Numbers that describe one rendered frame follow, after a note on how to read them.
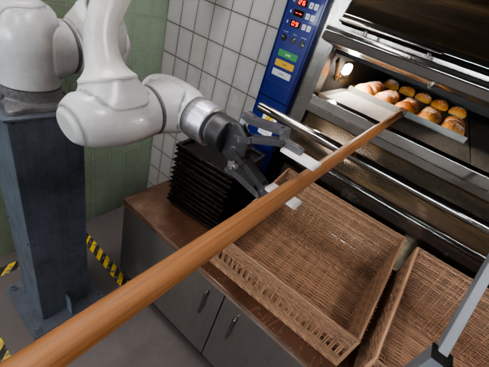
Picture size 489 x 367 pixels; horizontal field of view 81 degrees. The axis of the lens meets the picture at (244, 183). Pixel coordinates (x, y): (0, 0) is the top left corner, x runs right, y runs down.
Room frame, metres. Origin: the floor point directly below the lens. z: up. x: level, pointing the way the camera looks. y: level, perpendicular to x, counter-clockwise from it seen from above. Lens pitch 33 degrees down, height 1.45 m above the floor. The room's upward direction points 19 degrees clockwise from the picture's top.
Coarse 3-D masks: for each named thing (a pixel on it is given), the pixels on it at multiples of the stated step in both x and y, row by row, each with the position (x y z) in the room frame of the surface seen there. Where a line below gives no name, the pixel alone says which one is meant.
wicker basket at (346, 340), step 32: (320, 192) 1.09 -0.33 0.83; (288, 224) 1.06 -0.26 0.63; (320, 224) 1.03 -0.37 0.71; (352, 224) 1.01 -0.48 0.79; (224, 256) 0.73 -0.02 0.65; (256, 256) 0.85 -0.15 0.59; (288, 256) 0.91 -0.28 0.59; (320, 256) 0.97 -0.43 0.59; (352, 256) 0.95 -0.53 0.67; (256, 288) 0.66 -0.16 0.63; (288, 288) 0.62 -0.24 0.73; (320, 288) 0.80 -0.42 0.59; (352, 288) 0.85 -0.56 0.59; (288, 320) 0.60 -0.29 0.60; (320, 320) 0.57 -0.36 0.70; (352, 320) 0.70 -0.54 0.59; (320, 352) 0.54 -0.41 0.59
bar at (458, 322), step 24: (288, 120) 0.85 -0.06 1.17; (336, 144) 0.78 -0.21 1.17; (384, 168) 0.72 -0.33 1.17; (408, 192) 0.68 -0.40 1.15; (432, 192) 0.67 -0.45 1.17; (456, 216) 0.63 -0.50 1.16; (480, 288) 0.51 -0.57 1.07; (456, 312) 0.48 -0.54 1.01; (456, 336) 0.43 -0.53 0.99; (432, 360) 0.38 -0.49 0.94
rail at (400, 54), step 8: (328, 24) 1.10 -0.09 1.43; (336, 32) 1.08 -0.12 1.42; (344, 32) 1.07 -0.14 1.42; (352, 40) 1.05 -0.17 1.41; (360, 40) 1.04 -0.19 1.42; (368, 40) 1.03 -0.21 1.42; (376, 48) 1.02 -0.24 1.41; (384, 48) 1.01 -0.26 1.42; (392, 48) 1.00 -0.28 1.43; (400, 56) 0.98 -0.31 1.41; (408, 56) 0.97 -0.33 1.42; (416, 56) 0.97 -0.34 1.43; (416, 64) 0.96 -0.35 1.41; (424, 64) 0.95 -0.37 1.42; (432, 64) 0.94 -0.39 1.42; (440, 72) 0.93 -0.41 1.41; (448, 72) 0.92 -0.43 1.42; (456, 72) 0.92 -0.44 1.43; (464, 80) 0.90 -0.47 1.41; (472, 80) 0.90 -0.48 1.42; (480, 80) 0.89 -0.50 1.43; (488, 88) 0.88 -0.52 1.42
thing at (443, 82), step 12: (324, 36) 1.09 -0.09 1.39; (336, 36) 1.07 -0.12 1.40; (348, 48) 1.05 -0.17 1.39; (360, 48) 1.03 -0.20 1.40; (372, 48) 1.02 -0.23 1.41; (372, 60) 1.12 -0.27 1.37; (384, 60) 0.99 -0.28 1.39; (396, 60) 0.98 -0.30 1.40; (408, 72) 0.97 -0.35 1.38; (420, 72) 0.95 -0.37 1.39; (432, 72) 0.94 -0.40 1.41; (444, 84) 0.92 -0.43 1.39; (456, 84) 0.90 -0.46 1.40; (468, 84) 0.90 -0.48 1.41; (468, 96) 0.92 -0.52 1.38; (480, 96) 0.88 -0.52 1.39
